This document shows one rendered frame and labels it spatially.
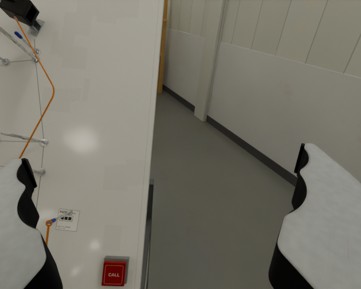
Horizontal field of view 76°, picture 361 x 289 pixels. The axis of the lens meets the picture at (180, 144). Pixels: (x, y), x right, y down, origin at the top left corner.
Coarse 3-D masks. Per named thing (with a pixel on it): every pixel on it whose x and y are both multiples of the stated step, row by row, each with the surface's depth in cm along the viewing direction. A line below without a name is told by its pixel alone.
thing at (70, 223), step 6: (60, 210) 55; (66, 210) 56; (72, 210) 56; (78, 210) 56; (66, 216) 55; (72, 216) 56; (78, 216) 56; (60, 222) 55; (66, 222) 55; (72, 222) 55; (78, 222) 56; (60, 228) 55; (66, 228) 55; (72, 228) 55
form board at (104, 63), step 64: (64, 0) 61; (128, 0) 62; (0, 64) 58; (64, 64) 59; (128, 64) 61; (0, 128) 56; (64, 128) 58; (128, 128) 59; (64, 192) 56; (128, 192) 57; (64, 256) 55
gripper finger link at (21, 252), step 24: (24, 168) 10; (0, 192) 8; (24, 192) 8; (0, 216) 7; (24, 216) 8; (0, 240) 7; (24, 240) 7; (0, 264) 6; (24, 264) 6; (48, 264) 6; (0, 288) 5; (24, 288) 5; (48, 288) 6
